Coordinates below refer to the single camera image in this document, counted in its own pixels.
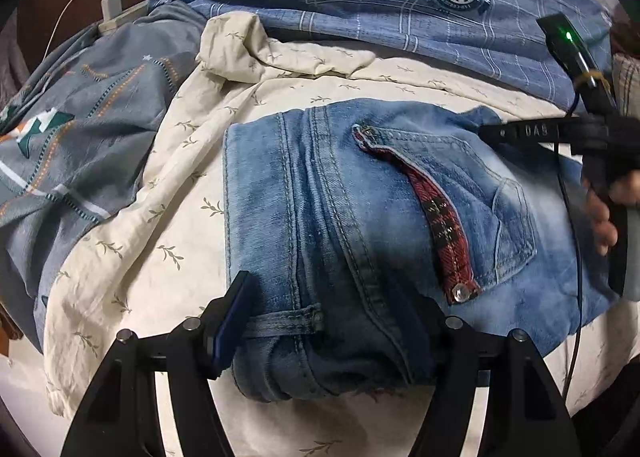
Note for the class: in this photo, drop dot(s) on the white power strip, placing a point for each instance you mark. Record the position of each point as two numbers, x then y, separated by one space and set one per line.
127 19

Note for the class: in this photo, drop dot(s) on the white charger plug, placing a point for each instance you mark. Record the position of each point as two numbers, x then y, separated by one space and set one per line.
111 4

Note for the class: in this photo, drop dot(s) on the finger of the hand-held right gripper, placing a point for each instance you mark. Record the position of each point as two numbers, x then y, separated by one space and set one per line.
525 131

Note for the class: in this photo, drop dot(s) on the striped floral pillow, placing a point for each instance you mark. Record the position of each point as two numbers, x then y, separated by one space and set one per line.
631 82

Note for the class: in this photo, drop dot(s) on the blue denim pants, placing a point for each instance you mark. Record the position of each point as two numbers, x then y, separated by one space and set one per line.
350 212

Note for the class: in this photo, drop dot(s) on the cream leaf-print sheet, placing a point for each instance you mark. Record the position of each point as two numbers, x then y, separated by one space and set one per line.
175 247

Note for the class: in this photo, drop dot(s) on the person's right hand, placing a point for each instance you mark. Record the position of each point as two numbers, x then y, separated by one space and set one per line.
604 229

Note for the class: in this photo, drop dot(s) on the grey-blue patterned blanket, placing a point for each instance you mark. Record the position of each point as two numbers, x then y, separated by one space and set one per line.
90 137

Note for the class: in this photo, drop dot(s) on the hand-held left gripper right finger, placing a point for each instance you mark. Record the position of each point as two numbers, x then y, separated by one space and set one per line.
451 343

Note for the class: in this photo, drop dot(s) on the blue plaid sofa cover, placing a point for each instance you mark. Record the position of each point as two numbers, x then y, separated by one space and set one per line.
350 2

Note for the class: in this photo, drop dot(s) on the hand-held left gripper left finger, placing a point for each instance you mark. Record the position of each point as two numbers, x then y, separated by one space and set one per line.
232 324

